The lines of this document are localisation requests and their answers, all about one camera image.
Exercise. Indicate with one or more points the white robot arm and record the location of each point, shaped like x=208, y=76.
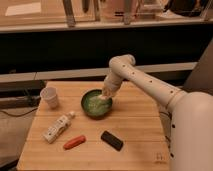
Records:
x=191, y=146

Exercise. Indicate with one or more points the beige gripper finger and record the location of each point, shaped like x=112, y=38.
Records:
x=104, y=94
x=111, y=95

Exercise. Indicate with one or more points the white plastic bottle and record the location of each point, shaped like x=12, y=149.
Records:
x=58, y=127

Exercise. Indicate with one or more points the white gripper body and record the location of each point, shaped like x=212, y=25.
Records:
x=112, y=82

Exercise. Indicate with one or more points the wooden table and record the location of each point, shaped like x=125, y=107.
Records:
x=134, y=119

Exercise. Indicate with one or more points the orange carrot toy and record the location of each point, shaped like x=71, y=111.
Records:
x=74, y=142

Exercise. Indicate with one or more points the black rectangular block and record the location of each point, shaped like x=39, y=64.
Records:
x=112, y=140

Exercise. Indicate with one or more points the white paper cup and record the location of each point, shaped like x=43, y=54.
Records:
x=49, y=95

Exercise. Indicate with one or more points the white sponge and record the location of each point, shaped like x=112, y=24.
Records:
x=96, y=104

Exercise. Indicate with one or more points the green ceramic bowl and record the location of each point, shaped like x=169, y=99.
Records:
x=85, y=105

